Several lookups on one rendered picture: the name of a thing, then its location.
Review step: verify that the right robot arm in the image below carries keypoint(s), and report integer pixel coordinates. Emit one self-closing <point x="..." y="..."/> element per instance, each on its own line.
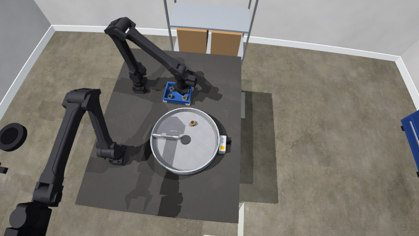
<point x="48" y="190"/>

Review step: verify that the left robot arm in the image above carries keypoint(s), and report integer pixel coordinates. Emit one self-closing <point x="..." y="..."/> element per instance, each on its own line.
<point x="116" y="30"/>

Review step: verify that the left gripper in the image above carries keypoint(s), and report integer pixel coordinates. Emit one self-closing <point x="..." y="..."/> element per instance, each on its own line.
<point x="181" y="89"/>

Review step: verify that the blue tray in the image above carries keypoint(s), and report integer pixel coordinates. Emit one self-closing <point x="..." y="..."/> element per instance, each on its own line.
<point x="177" y="98"/>

